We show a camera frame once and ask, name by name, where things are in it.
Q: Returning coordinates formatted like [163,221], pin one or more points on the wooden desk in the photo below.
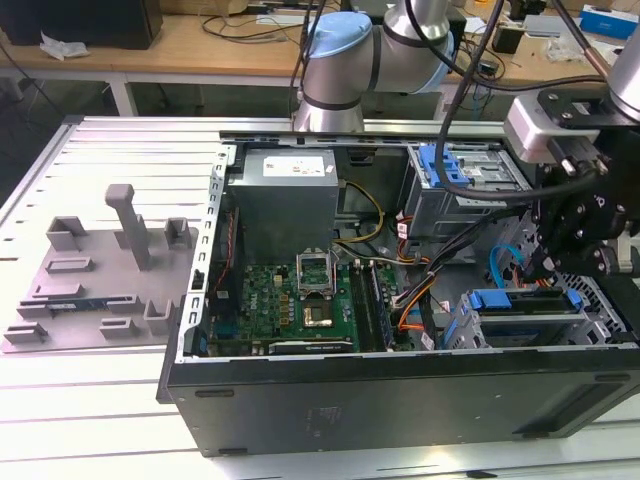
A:
[150,55]

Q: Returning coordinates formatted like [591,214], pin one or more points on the crumpled clear plastic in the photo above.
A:
[560,50]

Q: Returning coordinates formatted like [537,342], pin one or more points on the large black box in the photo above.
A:
[100,25]

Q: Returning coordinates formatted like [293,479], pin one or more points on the grey disk bay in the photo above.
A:
[470,331]

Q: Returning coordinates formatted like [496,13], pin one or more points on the blue drive latch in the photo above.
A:
[430,165]

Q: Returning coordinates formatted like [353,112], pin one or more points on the RAM stick on rack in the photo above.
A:
[75,304]

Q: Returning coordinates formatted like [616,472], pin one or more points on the grey optical drive cage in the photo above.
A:
[440,210]

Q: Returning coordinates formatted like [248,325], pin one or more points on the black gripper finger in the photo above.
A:
[585,255]
[565,215]

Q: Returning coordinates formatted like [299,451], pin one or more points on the grey flat box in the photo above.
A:
[542,25]

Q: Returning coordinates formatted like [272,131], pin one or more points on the grey parts rack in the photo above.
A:
[100,280]

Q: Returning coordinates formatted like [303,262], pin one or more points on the installed RAM stick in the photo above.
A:
[381,310]

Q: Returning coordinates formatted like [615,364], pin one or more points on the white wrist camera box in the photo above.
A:
[525,130]

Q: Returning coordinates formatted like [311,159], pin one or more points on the brown cardboard box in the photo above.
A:
[200,6]

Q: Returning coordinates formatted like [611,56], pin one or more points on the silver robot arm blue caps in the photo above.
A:
[340,65]

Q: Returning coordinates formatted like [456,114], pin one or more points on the hard disk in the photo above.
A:
[490,300]

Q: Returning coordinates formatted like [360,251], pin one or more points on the white paper sheet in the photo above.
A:
[479,26]

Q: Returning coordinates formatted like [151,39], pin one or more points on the black PC case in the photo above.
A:
[400,410]

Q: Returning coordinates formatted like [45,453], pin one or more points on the crumpled white plastic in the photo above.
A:
[62,47]

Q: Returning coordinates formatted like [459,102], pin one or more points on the black graphics card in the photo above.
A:
[310,346]

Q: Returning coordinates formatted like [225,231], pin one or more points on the CPU socket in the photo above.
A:
[320,315]

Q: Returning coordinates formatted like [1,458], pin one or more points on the green motherboard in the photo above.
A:
[265,300]

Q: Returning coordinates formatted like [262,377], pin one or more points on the blue cardboard box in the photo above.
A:
[607,22]

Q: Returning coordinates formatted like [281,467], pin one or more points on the grey power supply unit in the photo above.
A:
[280,215]

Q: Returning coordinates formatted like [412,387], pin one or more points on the black side camera mount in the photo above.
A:
[624,252]

